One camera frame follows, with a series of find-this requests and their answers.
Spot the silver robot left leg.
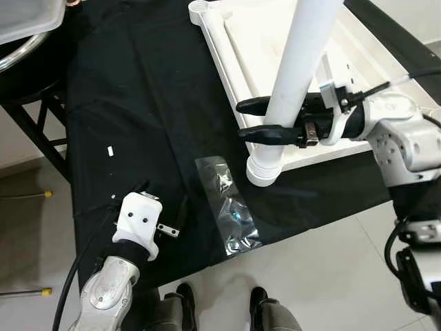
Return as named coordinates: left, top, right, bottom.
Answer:
left=141, top=293, right=183, bottom=331

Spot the white plastic table leg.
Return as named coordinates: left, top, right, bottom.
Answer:
left=247, top=0, right=343, bottom=188
left=189, top=0, right=267, bottom=104

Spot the black metal stand frame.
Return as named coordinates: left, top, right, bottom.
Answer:
left=0, top=76, right=73, bottom=183

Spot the black robot right foot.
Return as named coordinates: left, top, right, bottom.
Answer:
left=249, top=286, right=269, bottom=330

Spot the black table cloth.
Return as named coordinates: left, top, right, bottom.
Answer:
left=65, top=0, right=441, bottom=290

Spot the silver robot right leg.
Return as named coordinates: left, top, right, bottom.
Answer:
left=258, top=298, right=304, bottom=331

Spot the metal rod yellow tip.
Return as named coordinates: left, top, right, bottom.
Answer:
left=0, top=288, right=54, bottom=299
left=0, top=191, right=54, bottom=202

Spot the black round bowl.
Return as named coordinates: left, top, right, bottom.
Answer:
left=0, top=31, right=50, bottom=75

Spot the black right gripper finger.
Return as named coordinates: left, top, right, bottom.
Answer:
left=238, top=124, right=301, bottom=147
left=236, top=97, right=274, bottom=117

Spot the silver robot leg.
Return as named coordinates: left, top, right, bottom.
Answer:
left=141, top=293, right=183, bottom=331
left=258, top=298, right=304, bottom=331

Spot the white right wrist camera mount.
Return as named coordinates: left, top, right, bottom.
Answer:
left=317, top=55, right=359, bottom=147

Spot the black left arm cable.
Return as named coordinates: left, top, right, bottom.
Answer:
left=52, top=207, right=118, bottom=331

